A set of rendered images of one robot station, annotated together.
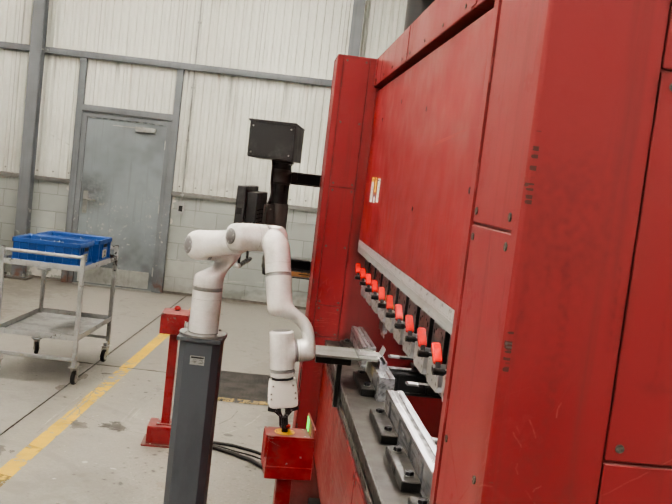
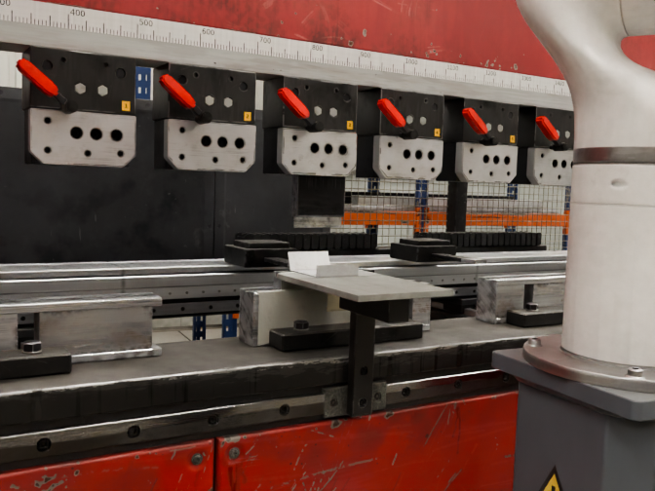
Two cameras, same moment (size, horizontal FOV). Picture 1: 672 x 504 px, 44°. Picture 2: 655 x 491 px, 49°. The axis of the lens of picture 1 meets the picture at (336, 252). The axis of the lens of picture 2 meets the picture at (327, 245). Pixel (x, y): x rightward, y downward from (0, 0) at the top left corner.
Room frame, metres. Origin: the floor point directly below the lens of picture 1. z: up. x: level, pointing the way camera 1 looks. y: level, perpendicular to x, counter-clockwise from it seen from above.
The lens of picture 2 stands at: (3.89, 0.97, 1.16)
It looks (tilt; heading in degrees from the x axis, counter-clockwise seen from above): 5 degrees down; 245
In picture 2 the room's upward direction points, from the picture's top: 2 degrees clockwise
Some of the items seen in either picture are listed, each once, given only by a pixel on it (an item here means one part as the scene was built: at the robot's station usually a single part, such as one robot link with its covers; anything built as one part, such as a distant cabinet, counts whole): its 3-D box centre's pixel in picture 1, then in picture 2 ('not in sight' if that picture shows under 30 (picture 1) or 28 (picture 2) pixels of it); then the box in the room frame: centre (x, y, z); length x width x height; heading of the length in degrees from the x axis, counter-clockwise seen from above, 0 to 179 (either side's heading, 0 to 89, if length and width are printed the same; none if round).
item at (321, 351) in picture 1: (343, 353); (360, 283); (3.33, -0.08, 1.00); 0.26 x 0.18 x 0.01; 95
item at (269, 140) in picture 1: (270, 201); not in sight; (4.55, 0.39, 1.53); 0.51 x 0.25 x 0.85; 178
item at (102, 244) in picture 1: (74, 246); not in sight; (6.55, 2.06, 0.92); 0.50 x 0.36 x 0.18; 90
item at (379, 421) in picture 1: (382, 425); (563, 314); (2.73, -0.22, 0.89); 0.30 x 0.05 x 0.03; 5
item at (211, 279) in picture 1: (217, 260); (612, 35); (3.37, 0.47, 1.30); 0.19 x 0.12 x 0.24; 123
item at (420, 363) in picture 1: (435, 342); not in sight; (2.37, -0.31, 1.26); 0.15 x 0.09 x 0.17; 5
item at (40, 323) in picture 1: (57, 306); not in sight; (6.30, 2.06, 0.47); 0.90 x 0.66 x 0.95; 0
